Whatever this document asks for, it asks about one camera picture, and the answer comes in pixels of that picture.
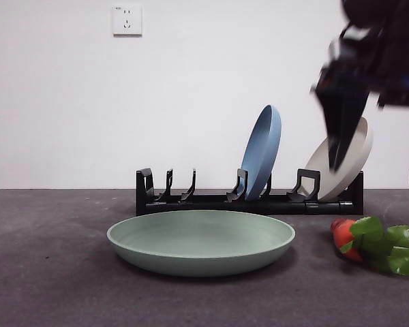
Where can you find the white wall socket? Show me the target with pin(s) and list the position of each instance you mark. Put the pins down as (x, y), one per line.
(127, 20)

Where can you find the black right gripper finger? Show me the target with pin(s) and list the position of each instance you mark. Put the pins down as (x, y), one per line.
(333, 153)
(346, 116)

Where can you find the beige plate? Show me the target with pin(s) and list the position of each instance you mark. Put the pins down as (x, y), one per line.
(354, 160)

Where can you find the black plate rack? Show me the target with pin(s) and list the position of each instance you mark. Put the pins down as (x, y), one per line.
(225, 207)

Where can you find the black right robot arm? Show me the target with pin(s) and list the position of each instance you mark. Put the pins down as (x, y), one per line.
(392, 51)

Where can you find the blue plate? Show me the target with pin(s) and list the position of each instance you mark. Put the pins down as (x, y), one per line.
(263, 153)

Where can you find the green plate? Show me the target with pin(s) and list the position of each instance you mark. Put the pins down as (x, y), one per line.
(201, 238)

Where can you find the orange carrot with green leaves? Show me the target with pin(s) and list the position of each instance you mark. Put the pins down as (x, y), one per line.
(371, 242)

